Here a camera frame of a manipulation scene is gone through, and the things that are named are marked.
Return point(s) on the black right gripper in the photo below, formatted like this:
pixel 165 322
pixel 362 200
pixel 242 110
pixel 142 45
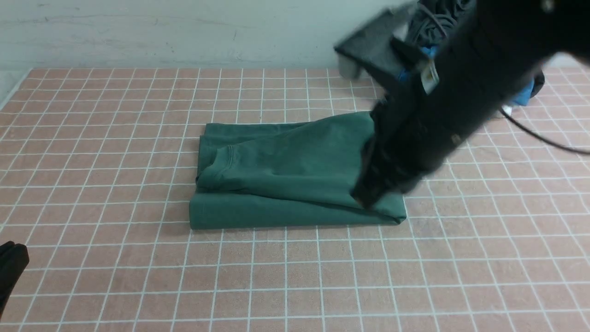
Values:
pixel 414 133

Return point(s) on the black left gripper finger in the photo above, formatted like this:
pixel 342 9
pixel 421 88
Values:
pixel 14 258

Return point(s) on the green long-sleeved shirt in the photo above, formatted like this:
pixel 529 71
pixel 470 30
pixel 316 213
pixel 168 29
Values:
pixel 283 175

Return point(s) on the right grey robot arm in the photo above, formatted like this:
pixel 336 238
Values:
pixel 496 49

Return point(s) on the pink checkered tablecloth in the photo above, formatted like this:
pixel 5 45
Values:
pixel 98 165

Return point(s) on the blue crumpled garment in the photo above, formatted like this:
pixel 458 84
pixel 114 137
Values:
pixel 521 99

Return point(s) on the dark grey crumpled garment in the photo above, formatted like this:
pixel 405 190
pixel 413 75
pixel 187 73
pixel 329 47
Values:
pixel 435 20

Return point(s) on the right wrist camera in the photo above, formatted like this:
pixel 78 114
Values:
pixel 371 47

